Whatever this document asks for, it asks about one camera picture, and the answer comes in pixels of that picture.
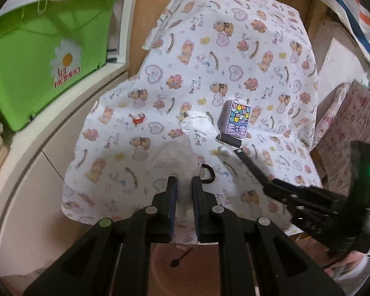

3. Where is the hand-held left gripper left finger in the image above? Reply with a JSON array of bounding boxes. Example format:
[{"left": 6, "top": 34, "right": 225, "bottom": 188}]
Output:
[{"left": 25, "top": 176, "right": 177, "bottom": 296}]

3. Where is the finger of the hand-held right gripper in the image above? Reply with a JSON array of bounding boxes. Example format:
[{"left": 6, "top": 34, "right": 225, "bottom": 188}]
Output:
[
  {"left": 233, "top": 148, "right": 350, "bottom": 214},
  {"left": 284, "top": 203, "right": 340, "bottom": 246}
]

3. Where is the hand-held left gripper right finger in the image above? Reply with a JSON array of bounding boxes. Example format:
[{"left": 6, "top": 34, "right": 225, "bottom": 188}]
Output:
[{"left": 191, "top": 176, "right": 346, "bottom": 296}]

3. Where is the clear plastic bag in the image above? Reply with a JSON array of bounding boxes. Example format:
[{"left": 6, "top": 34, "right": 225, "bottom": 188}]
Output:
[{"left": 148, "top": 139, "right": 204, "bottom": 219}]

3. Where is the black cylinder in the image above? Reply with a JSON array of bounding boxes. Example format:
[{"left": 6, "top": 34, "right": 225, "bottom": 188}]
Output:
[{"left": 216, "top": 133, "right": 241, "bottom": 147}]

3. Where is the white tissue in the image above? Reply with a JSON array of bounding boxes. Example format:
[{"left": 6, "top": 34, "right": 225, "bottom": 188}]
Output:
[{"left": 179, "top": 110, "right": 216, "bottom": 138}]

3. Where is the person's right forearm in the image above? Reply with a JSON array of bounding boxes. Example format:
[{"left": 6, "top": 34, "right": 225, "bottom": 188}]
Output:
[{"left": 324, "top": 247, "right": 370, "bottom": 287}]

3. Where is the black loop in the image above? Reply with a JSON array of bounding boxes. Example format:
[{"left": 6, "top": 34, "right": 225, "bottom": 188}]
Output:
[{"left": 199, "top": 163, "right": 216, "bottom": 184}]

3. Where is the small black spoon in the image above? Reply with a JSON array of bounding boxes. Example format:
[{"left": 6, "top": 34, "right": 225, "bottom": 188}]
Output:
[{"left": 170, "top": 248, "right": 193, "bottom": 268}]

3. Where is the pink patterned cloth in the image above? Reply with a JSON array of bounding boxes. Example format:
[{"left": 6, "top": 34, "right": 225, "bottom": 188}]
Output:
[{"left": 310, "top": 82, "right": 370, "bottom": 192}]

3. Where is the brown basin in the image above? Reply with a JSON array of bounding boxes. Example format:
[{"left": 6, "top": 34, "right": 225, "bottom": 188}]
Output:
[{"left": 149, "top": 243, "right": 222, "bottom": 296}]

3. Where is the small purple patterned box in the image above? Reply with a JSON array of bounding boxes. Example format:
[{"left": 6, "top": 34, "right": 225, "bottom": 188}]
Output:
[{"left": 218, "top": 100, "right": 253, "bottom": 138}]

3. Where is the white panel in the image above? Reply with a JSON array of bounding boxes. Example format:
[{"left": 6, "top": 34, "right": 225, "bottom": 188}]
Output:
[{"left": 314, "top": 21, "right": 370, "bottom": 99}]

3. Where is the bear printed white cloth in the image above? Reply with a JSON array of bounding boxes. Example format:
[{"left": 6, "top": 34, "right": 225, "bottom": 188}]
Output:
[{"left": 61, "top": 0, "right": 319, "bottom": 244}]

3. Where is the white shelf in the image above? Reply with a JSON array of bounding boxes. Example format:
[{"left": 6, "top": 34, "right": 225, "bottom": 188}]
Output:
[{"left": 0, "top": 0, "right": 142, "bottom": 281}]

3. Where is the blue white orange striped cloth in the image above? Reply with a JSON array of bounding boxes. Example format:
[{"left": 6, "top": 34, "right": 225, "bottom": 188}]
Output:
[{"left": 302, "top": 0, "right": 370, "bottom": 68}]

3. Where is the thin black cable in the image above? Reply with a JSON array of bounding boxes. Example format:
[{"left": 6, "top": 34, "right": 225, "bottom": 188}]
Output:
[{"left": 41, "top": 149, "right": 65, "bottom": 181}]

